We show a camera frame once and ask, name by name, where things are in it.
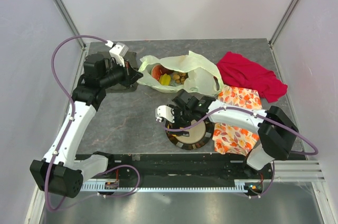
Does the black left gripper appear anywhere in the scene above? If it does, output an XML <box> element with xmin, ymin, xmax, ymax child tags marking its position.
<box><xmin>100</xmin><ymin>57</ymin><xmax>143</xmax><ymax>89</ymax></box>

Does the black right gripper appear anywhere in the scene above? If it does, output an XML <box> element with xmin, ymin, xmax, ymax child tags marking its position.
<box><xmin>167</xmin><ymin>103</ymin><xmax>193</xmax><ymax>137</ymax></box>

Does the pale green plastic bag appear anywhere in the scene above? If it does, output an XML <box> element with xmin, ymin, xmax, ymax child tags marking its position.
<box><xmin>137</xmin><ymin>51</ymin><xmax>223</xmax><ymax>96</ymax></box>

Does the yellow fake starfruit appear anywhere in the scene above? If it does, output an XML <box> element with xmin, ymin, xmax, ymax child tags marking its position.
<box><xmin>159</xmin><ymin>73</ymin><xmax>171</xmax><ymax>86</ymax></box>

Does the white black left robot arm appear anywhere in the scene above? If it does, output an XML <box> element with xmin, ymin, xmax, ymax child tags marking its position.
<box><xmin>30</xmin><ymin>53</ymin><xmax>143</xmax><ymax>198</ymax></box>

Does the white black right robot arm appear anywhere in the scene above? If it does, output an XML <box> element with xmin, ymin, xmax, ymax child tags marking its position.
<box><xmin>156</xmin><ymin>90</ymin><xmax>299</xmax><ymax>179</ymax></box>

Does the red fake peach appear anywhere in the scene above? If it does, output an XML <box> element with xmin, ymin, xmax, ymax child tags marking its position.
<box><xmin>151</xmin><ymin>64</ymin><xmax>174</xmax><ymax>81</ymax></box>

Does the brown fake walnuts cluster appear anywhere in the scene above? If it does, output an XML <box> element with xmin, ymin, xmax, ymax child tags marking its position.
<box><xmin>172</xmin><ymin>72</ymin><xmax>189</xmax><ymax>84</ymax></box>

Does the dark olive cloth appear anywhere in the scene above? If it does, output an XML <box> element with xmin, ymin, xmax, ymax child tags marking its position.
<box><xmin>106</xmin><ymin>51</ymin><xmax>139</xmax><ymax>94</ymax></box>

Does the cream plate with dark rim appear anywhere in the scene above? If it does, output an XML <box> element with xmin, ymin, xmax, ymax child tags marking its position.
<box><xmin>165</xmin><ymin>118</ymin><xmax>214</xmax><ymax>151</ymax></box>

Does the orange floral cloth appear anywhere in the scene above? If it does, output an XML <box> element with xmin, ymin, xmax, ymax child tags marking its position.
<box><xmin>212</xmin><ymin>86</ymin><xmax>262</xmax><ymax>156</ymax></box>

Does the red cloth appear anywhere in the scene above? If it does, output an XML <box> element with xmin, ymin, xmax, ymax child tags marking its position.
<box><xmin>217</xmin><ymin>51</ymin><xmax>288</xmax><ymax>103</ymax></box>

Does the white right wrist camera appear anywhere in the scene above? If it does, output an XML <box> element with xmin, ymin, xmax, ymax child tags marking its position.
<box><xmin>155</xmin><ymin>105</ymin><xmax>174</xmax><ymax>123</ymax></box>

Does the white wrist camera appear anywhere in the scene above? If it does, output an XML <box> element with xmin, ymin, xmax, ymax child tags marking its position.
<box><xmin>155</xmin><ymin>105</ymin><xmax>174</xmax><ymax>123</ymax></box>
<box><xmin>109</xmin><ymin>42</ymin><xmax>129</xmax><ymax>67</ymax></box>

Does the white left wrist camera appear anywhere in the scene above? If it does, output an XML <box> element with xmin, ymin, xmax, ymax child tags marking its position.
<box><xmin>109</xmin><ymin>42</ymin><xmax>129</xmax><ymax>67</ymax></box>

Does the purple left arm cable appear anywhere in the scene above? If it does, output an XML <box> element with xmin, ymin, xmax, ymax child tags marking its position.
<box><xmin>43</xmin><ymin>35</ymin><xmax>140</xmax><ymax>211</ymax></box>

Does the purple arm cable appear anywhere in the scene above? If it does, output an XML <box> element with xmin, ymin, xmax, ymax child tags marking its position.
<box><xmin>158</xmin><ymin>106</ymin><xmax>318</xmax><ymax>199</ymax></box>
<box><xmin>43</xmin><ymin>35</ymin><xmax>140</xmax><ymax>211</ymax></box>

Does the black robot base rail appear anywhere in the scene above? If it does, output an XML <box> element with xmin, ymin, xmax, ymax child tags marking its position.
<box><xmin>105</xmin><ymin>153</ymin><xmax>273</xmax><ymax>187</ymax></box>

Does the grey slotted cable duct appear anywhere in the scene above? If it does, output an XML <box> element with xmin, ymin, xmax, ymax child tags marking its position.
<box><xmin>80</xmin><ymin>179</ymin><xmax>261</xmax><ymax>193</ymax></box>

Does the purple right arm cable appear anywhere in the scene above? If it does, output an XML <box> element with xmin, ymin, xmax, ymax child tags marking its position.
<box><xmin>158</xmin><ymin>106</ymin><xmax>318</xmax><ymax>199</ymax></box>

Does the left aluminium frame post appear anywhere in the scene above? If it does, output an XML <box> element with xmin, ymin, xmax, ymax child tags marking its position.
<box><xmin>53</xmin><ymin>0</ymin><xmax>80</xmax><ymax>35</ymax></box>

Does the aluminium frame post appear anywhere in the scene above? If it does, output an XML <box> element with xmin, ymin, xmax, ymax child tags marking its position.
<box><xmin>53</xmin><ymin>0</ymin><xmax>80</xmax><ymax>35</ymax></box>
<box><xmin>268</xmin><ymin>0</ymin><xmax>317</xmax><ymax>46</ymax></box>

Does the right aluminium frame post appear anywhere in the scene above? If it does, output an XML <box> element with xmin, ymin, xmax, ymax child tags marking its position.
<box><xmin>268</xmin><ymin>0</ymin><xmax>317</xmax><ymax>46</ymax></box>

